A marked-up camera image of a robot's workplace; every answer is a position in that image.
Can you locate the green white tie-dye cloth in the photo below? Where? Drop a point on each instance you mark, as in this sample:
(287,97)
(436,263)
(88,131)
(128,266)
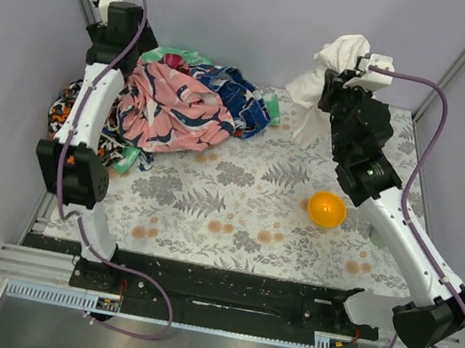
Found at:
(181,60)

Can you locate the floral patterned table mat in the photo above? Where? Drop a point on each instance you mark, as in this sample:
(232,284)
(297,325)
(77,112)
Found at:
(243,205)

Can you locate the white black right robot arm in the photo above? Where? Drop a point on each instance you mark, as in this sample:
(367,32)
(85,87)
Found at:
(435,308)

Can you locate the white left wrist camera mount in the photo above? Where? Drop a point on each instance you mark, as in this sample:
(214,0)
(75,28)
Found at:
(105,0)

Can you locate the yellow plastic bowl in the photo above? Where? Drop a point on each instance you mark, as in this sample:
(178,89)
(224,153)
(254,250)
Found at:
(327,210)

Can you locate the grey slotted cable duct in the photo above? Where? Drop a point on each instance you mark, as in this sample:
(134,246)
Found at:
(141,310)

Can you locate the blue white red cloth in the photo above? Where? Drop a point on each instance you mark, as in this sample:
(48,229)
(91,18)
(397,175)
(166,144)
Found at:
(242,99)

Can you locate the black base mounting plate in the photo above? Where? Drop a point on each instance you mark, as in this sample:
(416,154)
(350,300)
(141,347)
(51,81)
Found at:
(184,287)

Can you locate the orange black camo cloth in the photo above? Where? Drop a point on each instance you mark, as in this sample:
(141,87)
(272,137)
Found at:
(61,107)

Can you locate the pale green cup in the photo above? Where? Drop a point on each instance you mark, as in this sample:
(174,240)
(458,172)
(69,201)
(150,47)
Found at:
(378,239)

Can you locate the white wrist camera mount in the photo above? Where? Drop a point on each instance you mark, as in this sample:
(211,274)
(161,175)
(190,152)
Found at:
(372,72)
(105,0)

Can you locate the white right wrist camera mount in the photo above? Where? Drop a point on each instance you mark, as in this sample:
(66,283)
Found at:
(372,72)

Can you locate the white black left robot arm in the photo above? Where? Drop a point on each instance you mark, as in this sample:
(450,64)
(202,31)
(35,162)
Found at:
(70,163)

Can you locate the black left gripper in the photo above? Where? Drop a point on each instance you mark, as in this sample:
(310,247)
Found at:
(146,39)

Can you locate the pink navy patterned cloth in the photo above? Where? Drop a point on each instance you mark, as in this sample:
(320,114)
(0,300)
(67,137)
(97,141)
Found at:
(164,110)

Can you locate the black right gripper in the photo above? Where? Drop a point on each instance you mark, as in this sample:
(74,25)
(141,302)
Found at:
(333,92)

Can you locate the right aluminium corner post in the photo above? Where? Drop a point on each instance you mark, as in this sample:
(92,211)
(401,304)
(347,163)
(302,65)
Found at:
(459,61)

